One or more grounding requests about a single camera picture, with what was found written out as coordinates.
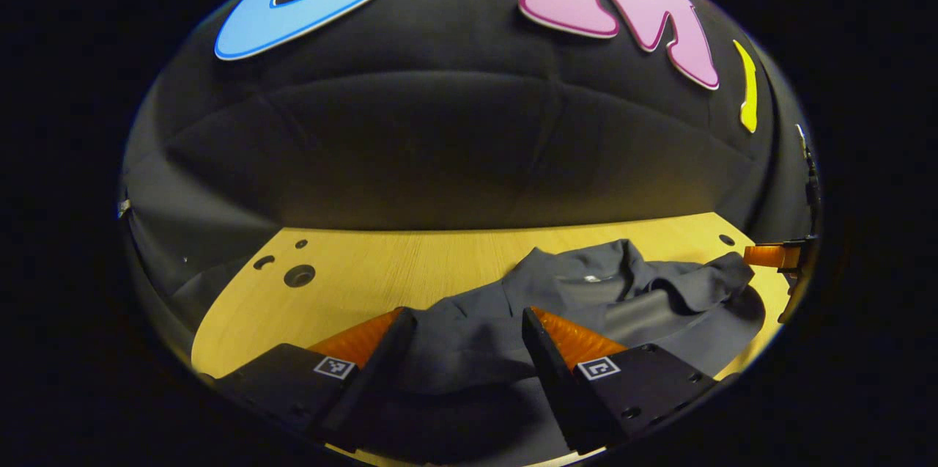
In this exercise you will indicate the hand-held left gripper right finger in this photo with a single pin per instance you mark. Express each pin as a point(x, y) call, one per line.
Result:
point(557, 379)

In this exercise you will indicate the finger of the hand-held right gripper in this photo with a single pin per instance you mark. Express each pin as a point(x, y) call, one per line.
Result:
point(769, 256)

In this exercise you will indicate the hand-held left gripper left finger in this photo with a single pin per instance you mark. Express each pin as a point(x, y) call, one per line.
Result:
point(377, 379)

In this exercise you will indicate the grey button-up shirt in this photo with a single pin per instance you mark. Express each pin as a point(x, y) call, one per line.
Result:
point(659, 291)

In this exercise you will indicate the black backdrop cloth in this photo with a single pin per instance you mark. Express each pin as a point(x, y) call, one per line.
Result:
point(440, 144)

